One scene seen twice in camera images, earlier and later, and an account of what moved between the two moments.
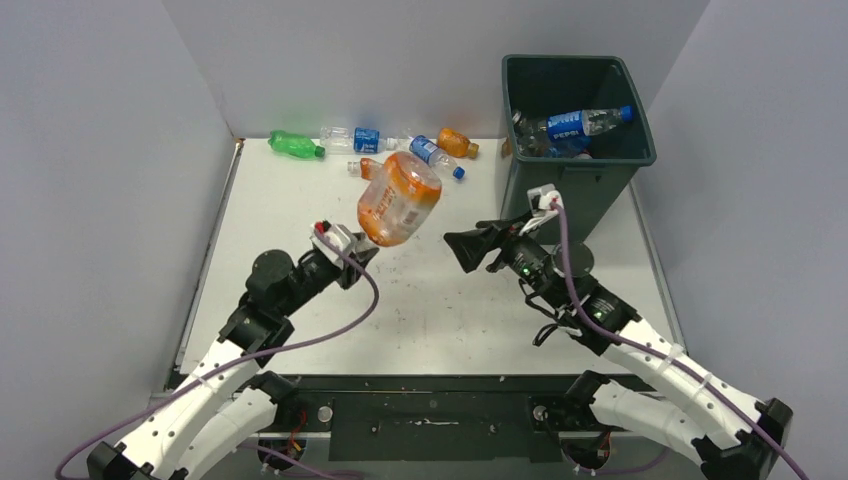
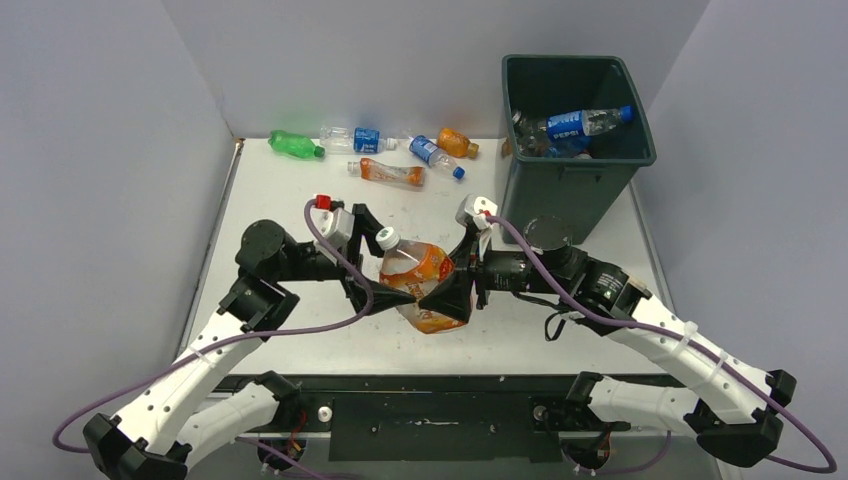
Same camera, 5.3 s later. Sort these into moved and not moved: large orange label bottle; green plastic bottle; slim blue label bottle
Moved: large orange label bottle
Not moved: green plastic bottle; slim blue label bottle
